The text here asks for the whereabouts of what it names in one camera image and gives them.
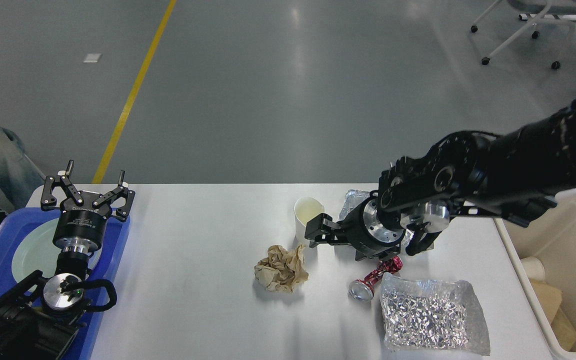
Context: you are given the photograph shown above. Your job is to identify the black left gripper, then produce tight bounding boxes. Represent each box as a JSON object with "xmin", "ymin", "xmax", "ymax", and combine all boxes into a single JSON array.
[{"xmin": 40, "ymin": 160, "xmax": 135, "ymax": 253}]

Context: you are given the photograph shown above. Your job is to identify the aluminium foil tray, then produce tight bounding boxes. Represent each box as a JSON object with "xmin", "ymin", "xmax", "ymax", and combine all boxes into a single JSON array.
[{"xmin": 345, "ymin": 189, "xmax": 438, "ymax": 256}]

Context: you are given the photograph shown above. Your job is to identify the white table foot bar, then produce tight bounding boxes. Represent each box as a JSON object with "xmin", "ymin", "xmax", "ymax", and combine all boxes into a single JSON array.
[{"xmin": 518, "ymin": 13, "xmax": 576, "ymax": 22}]

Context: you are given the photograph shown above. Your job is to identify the white plastic bin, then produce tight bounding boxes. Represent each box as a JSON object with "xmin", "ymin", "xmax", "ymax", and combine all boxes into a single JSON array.
[{"xmin": 494, "ymin": 189, "xmax": 576, "ymax": 360}]

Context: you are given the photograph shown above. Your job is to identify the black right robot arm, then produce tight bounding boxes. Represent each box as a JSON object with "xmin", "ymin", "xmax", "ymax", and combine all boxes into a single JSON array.
[{"xmin": 304, "ymin": 100, "xmax": 576, "ymax": 261}]

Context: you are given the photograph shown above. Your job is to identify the mint green plate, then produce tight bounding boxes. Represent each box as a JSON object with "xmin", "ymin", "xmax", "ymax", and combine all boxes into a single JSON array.
[{"xmin": 11, "ymin": 218, "xmax": 103, "ymax": 284}]

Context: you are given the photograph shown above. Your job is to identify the white paper cup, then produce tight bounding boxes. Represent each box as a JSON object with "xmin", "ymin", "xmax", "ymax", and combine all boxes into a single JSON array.
[{"xmin": 294, "ymin": 196, "xmax": 325, "ymax": 245}]

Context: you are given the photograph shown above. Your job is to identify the blue plastic tray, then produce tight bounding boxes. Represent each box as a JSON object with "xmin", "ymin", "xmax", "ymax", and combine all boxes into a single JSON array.
[{"xmin": 0, "ymin": 207, "xmax": 131, "ymax": 296}]

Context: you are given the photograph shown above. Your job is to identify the brown paper bag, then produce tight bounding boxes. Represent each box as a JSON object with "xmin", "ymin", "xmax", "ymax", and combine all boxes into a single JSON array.
[{"xmin": 529, "ymin": 279, "xmax": 576, "ymax": 351}]

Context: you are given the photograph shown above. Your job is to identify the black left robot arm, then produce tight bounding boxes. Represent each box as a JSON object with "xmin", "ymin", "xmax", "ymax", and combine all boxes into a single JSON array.
[{"xmin": 0, "ymin": 161, "xmax": 136, "ymax": 360}]

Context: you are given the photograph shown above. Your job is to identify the white office chair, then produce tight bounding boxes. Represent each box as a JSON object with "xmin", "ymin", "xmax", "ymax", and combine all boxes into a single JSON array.
[{"xmin": 480, "ymin": 0, "xmax": 576, "ymax": 70}]

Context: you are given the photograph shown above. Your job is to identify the crushed red can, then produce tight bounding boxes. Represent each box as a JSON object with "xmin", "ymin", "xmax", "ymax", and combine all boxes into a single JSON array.
[{"xmin": 348, "ymin": 256, "xmax": 403, "ymax": 302}]

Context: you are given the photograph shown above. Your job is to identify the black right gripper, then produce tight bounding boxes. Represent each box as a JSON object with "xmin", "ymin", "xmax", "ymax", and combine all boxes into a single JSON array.
[{"xmin": 304, "ymin": 196, "xmax": 411, "ymax": 262}]

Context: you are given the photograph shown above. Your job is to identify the brown paper ball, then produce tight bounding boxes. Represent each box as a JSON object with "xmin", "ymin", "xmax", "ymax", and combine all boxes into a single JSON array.
[{"xmin": 254, "ymin": 244, "xmax": 309, "ymax": 294}]

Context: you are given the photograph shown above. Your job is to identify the white cup in bin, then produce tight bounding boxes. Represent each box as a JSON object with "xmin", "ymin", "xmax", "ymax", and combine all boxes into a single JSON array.
[{"xmin": 519, "ymin": 256, "xmax": 546, "ymax": 282}]

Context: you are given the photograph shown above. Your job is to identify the aluminium foil sheet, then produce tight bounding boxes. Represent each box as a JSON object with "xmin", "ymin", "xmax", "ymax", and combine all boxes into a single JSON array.
[{"xmin": 379, "ymin": 273, "xmax": 491, "ymax": 356}]

